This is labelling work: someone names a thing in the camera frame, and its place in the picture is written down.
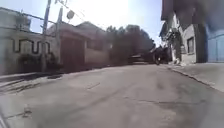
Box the vehicle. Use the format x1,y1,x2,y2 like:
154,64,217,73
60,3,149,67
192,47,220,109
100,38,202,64
128,53,148,65

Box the dark trees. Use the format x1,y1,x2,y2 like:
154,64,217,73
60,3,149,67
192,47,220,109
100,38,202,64
105,23,156,66

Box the grey concrete road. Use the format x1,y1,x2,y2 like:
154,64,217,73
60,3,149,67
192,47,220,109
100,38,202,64
0,63,224,128

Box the utility pole with lamp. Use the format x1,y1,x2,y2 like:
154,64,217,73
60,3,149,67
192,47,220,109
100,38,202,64
54,5,76,68

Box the pale building with blue gate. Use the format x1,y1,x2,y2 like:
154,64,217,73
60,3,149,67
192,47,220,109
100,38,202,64
159,0,224,66

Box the concrete sidewalk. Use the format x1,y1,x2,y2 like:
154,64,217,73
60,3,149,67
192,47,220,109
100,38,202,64
0,68,64,93
163,62,224,94

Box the pale wall with dark pattern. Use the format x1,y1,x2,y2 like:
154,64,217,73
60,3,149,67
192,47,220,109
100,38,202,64
0,6,59,76

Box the overhead wires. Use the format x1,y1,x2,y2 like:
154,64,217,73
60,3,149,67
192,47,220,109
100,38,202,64
0,0,88,38

